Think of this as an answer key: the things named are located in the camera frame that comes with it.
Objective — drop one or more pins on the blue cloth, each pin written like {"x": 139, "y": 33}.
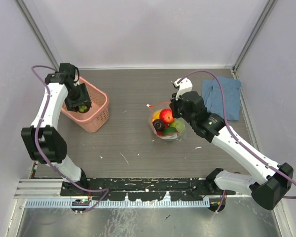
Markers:
{"x": 211, "y": 93}

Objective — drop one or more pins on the dark purple toy plum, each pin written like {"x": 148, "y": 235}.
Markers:
{"x": 158, "y": 125}

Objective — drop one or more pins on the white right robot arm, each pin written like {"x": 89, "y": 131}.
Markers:
{"x": 267, "y": 182}

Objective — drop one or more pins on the dark green toy fruit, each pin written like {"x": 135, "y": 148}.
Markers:
{"x": 168, "y": 131}

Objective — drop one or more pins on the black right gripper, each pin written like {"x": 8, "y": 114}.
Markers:
{"x": 173, "y": 105}

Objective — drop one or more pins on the yellow toy lemon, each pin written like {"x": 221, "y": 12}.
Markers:
{"x": 156, "y": 115}

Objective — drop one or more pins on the aluminium frame rail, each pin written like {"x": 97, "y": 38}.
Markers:
{"x": 44, "y": 188}

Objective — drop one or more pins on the green toy apple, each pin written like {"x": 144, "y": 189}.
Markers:
{"x": 179, "y": 125}

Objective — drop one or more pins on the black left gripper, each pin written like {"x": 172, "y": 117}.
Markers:
{"x": 83, "y": 99}

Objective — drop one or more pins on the slotted cable duct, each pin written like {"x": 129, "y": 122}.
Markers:
{"x": 76, "y": 203}

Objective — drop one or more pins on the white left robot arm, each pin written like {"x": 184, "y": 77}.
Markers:
{"x": 42, "y": 139}

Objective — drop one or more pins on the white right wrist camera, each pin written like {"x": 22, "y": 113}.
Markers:
{"x": 183, "y": 85}

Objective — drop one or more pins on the clear zip top bag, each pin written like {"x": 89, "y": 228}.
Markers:
{"x": 161, "y": 106}

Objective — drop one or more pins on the pink plastic basket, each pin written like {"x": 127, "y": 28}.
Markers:
{"x": 97, "y": 115}

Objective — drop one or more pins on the red toy apple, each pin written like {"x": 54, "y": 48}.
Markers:
{"x": 166, "y": 116}

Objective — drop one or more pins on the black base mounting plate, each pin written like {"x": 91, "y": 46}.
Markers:
{"x": 149, "y": 189}

